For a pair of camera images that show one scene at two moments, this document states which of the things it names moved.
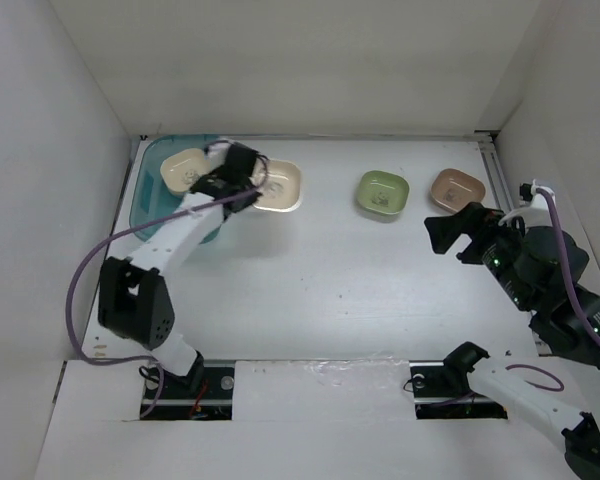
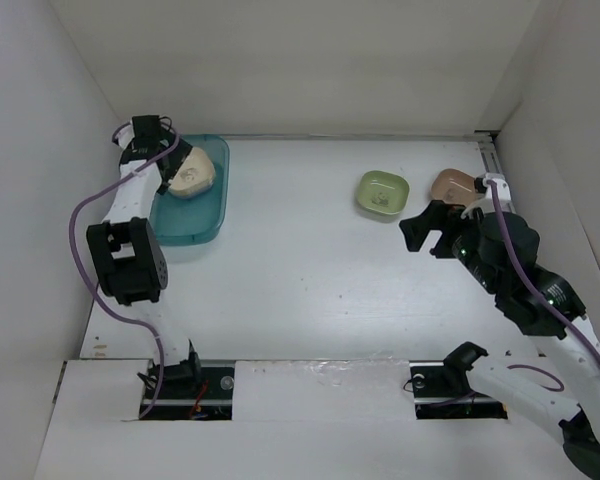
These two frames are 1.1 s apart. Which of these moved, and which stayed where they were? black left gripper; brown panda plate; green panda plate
Moved: black left gripper
Stayed: brown panda plate; green panda plate
